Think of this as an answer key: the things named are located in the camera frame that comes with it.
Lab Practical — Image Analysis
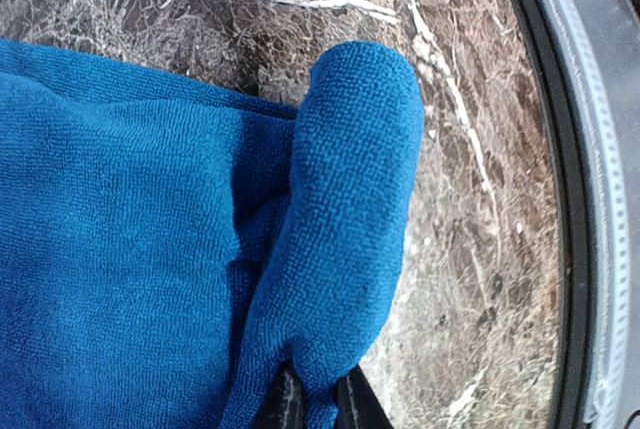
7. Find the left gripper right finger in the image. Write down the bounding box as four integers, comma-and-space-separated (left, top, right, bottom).
334, 366, 391, 429

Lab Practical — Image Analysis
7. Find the white slotted cable duct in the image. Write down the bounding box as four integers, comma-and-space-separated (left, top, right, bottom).
539, 0, 639, 428

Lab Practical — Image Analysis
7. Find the blue towel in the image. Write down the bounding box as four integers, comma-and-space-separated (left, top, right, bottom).
1, 40, 423, 428

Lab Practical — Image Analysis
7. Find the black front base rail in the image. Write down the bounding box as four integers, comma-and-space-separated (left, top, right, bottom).
511, 0, 595, 428

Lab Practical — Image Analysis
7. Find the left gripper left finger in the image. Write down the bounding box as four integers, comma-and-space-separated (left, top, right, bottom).
259, 363, 306, 429

